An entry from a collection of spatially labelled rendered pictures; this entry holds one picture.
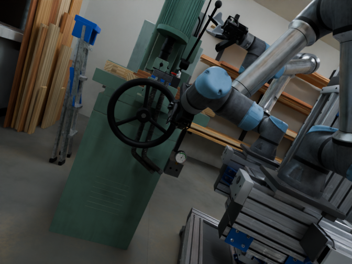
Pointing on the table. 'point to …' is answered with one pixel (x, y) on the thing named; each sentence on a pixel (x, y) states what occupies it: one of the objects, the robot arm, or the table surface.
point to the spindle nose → (167, 47)
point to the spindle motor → (179, 19)
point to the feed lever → (199, 37)
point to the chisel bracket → (159, 65)
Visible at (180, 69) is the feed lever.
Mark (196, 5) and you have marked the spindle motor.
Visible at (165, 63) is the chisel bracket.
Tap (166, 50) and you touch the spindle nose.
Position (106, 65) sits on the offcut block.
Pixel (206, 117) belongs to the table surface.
